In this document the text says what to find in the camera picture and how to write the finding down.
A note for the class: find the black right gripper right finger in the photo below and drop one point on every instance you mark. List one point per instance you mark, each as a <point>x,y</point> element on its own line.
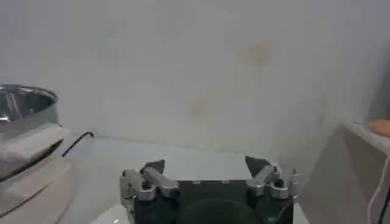
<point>265,178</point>

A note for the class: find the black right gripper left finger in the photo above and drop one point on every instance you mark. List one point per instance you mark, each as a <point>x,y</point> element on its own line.
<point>158,181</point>

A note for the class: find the orange round object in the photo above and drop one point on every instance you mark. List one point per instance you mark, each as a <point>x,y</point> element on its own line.
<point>381,127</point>

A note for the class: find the steel steamer pot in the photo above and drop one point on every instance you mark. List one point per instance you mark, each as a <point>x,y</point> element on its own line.
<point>27,146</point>

